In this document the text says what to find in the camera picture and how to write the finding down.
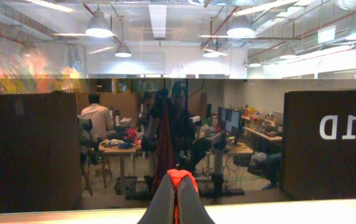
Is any red t-shirt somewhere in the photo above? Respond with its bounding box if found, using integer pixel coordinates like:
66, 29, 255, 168
167, 169, 199, 224

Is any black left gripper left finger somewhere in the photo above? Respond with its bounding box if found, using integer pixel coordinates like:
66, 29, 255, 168
138, 174, 176, 224

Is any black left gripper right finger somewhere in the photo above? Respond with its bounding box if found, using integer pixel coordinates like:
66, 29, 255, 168
177, 176, 215, 224

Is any brown cardboard panel with letters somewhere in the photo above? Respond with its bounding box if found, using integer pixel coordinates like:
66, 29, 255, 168
280, 90, 356, 200

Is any brown cardboard panel left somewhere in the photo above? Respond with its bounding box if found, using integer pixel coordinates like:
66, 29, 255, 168
0, 91, 82, 213

